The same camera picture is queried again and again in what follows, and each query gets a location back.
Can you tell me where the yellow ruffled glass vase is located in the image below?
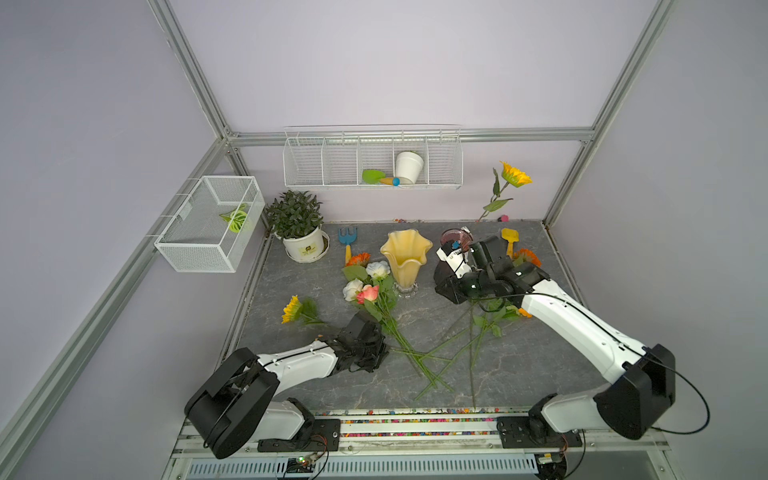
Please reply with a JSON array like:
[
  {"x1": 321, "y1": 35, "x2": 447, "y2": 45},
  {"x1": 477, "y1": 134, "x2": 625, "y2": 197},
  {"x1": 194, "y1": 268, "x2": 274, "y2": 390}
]
[{"x1": 380, "y1": 229, "x2": 433, "y2": 298}]

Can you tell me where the dark red glass vase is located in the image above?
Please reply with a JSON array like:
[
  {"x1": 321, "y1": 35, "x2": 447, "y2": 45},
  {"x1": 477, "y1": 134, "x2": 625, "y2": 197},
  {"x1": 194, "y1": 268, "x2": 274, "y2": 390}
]
[{"x1": 439, "y1": 227, "x2": 474, "y2": 255}]

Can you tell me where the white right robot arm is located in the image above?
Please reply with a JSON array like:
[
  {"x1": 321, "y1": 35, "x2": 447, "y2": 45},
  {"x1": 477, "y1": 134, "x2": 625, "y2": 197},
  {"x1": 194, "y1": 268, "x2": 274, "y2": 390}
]
[{"x1": 434, "y1": 236, "x2": 676, "y2": 445}]

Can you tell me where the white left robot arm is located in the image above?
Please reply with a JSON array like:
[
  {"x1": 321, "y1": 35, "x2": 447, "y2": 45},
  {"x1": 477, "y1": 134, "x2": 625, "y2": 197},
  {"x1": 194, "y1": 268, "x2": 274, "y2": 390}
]
[{"x1": 184, "y1": 312, "x2": 388, "y2": 459}]

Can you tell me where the white rose left lower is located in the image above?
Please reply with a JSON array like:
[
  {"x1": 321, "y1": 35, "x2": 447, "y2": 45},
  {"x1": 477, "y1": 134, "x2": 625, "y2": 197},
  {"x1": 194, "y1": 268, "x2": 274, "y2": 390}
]
[{"x1": 342, "y1": 279, "x2": 365, "y2": 302}]

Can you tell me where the white rose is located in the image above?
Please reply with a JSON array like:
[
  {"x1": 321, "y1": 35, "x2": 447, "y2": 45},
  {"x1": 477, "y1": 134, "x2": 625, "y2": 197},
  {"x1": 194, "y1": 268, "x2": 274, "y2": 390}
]
[
  {"x1": 366, "y1": 261, "x2": 391, "y2": 279},
  {"x1": 342, "y1": 279, "x2": 365, "y2": 302}
]

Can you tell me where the yellow toy shovel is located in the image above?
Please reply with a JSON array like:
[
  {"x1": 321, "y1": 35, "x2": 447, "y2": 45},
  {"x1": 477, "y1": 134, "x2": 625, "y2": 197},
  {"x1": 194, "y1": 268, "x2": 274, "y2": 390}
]
[{"x1": 501, "y1": 228, "x2": 520, "y2": 259}]

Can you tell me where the white rose left upper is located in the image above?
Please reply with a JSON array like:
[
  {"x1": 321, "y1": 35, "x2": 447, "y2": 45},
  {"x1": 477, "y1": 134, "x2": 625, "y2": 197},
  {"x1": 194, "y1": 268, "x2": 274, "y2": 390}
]
[{"x1": 366, "y1": 261, "x2": 391, "y2": 279}]

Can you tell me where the blue yellow toy rake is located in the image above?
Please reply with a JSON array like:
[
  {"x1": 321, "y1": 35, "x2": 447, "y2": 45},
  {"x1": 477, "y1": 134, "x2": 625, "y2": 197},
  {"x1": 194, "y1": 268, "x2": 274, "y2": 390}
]
[{"x1": 338, "y1": 226, "x2": 357, "y2": 264}]

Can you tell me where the white empty flower pot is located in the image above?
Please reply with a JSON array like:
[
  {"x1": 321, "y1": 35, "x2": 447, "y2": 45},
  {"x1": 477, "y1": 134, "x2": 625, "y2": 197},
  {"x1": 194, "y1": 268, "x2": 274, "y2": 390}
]
[{"x1": 395, "y1": 151, "x2": 424, "y2": 185}]

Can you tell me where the potted green plant white pot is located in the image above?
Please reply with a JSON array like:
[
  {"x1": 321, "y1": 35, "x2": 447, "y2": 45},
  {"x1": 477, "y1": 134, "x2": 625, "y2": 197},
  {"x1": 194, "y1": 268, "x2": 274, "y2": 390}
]
[{"x1": 265, "y1": 190, "x2": 326, "y2": 263}]

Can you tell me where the green toy trowel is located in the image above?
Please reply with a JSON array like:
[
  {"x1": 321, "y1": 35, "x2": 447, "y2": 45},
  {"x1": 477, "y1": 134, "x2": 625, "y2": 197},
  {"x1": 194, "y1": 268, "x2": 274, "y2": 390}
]
[{"x1": 361, "y1": 169, "x2": 401, "y2": 187}]

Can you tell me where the white wire side basket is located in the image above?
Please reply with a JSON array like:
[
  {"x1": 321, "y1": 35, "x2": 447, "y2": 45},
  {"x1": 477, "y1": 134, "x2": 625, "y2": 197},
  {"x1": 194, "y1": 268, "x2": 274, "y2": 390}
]
[{"x1": 154, "y1": 175, "x2": 265, "y2": 273}]

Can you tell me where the white wire wall shelf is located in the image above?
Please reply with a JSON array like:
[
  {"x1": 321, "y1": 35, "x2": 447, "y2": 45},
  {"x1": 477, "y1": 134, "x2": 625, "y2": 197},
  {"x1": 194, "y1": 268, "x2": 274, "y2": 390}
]
[{"x1": 282, "y1": 127, "x2": 464, "y2": 190}]

